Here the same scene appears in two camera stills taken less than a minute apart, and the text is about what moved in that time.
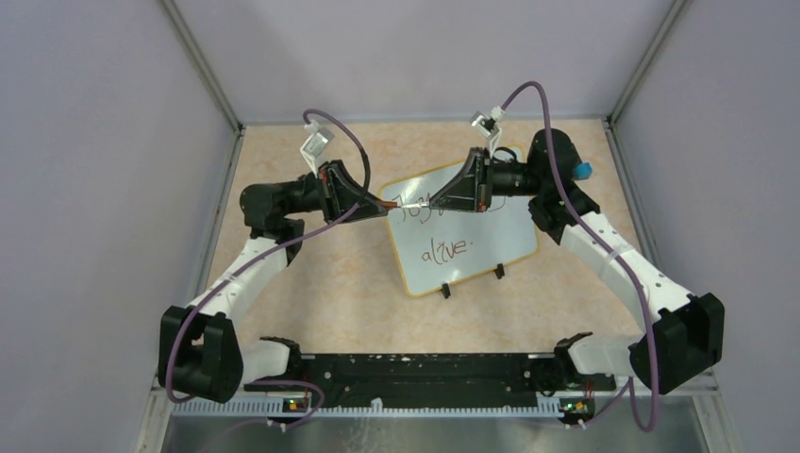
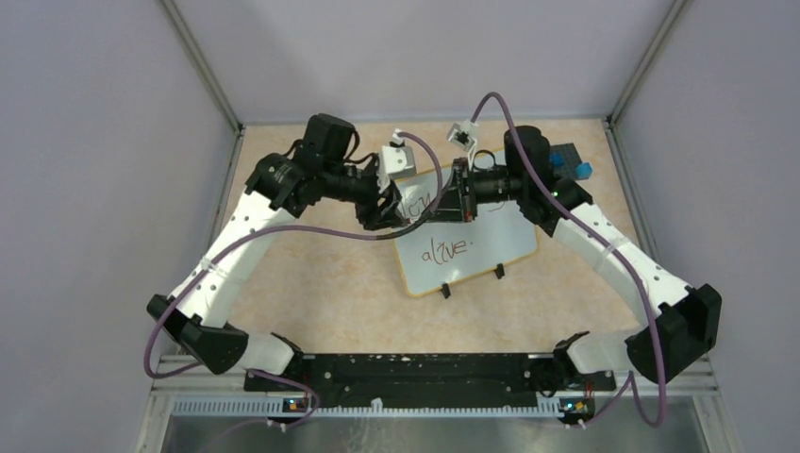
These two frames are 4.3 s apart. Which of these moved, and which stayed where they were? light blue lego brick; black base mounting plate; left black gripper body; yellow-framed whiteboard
Moved: left black gripper body
Stayed: black base mounting plate; yellow-framed whiteboard; light blue lego brick
